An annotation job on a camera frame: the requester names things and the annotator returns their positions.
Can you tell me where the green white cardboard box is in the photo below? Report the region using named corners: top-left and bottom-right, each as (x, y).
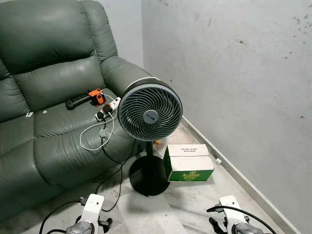
top-left (163, 144), bottom-right (215, 183)

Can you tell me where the white power strip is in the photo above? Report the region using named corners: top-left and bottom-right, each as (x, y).
top-left (95, 97), bottom-right (122, 120)

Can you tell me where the orange black power tool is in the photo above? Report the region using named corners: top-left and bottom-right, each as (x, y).
top-left (65, 88), bottom-right (107, 111)

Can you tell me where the green leather sofa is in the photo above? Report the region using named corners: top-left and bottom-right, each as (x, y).
top-left (0, 0), bottom-right (162, 221)

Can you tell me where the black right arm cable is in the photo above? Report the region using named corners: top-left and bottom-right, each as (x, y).
top-left (206, 204), bottom-right (279, 234)

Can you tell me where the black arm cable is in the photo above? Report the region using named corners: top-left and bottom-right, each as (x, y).
top-left (206, 204), bottom-right (279, 234)
top-left (39, 197), bottom-right (88, 234)

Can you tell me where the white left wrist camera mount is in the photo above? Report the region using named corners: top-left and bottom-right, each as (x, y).
top-left (78, 194), bottom-right (106, 226)

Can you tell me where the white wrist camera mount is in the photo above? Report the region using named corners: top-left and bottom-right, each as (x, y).
top-left (78, 194), bottom-right (106, 226)
top-left (219, 195), bottom-right (250, 228)

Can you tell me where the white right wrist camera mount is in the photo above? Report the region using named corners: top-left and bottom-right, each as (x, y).
top-left (219, 195), bottom-right (250, 228)

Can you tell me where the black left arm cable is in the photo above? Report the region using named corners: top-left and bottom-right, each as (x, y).
top-left (39, 197), bottom-right (88, 234)

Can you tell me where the thin black power cord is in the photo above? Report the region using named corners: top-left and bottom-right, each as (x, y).
top-left (94, 128), bottom-right (129, 213)

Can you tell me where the grey pedestal fan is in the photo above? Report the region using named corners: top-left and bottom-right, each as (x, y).
top-left (117, 79), bottom-right (184, 197)

